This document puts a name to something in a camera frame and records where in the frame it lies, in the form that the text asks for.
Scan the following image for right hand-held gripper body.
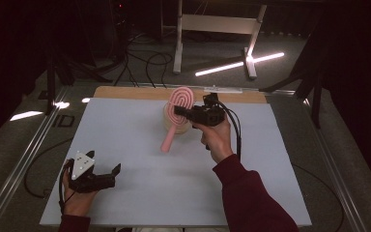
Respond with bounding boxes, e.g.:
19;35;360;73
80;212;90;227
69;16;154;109
183;86;243;128

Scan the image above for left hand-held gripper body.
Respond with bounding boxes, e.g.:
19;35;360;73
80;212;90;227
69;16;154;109
66;151;117;194

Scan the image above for pink hairbrush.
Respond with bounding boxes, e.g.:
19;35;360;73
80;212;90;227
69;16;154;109
159;86;196;154

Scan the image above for cream ribbed cup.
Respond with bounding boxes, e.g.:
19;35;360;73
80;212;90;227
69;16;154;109
162;101;193;135

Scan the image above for person's right hand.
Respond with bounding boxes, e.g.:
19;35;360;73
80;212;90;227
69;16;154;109
191;113;235;164

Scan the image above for person's left hand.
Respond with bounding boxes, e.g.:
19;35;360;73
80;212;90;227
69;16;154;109
61;168;100;218

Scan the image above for pale blue table mat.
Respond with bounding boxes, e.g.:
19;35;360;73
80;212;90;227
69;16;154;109
39;97;313;227

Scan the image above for black tripod stand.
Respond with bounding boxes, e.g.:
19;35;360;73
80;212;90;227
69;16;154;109
43;47;114;116

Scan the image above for black computer tower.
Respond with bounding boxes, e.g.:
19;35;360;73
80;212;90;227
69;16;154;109
108;0;133;64

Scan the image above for black angled stand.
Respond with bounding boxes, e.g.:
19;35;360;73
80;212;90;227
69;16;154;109
259;18;327;130

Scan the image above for right hand-held gripper cable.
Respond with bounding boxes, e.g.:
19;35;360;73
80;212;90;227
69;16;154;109
211;96;346;232

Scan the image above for hand-held gripper cable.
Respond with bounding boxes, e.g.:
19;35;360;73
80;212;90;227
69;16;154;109
211;96;346;232
23;137;75;215

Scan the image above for left hand-held gripper cable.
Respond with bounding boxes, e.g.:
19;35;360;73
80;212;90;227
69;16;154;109
23;137;75;215

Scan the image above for black floor cables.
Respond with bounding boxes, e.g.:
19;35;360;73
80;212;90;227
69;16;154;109
113;32;174;89

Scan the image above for metal floor rail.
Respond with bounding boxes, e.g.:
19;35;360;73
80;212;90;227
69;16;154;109
0;86;72;232
302;96;368;232

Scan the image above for white desk frame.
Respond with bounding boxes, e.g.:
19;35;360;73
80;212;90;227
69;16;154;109
172;0;268;80

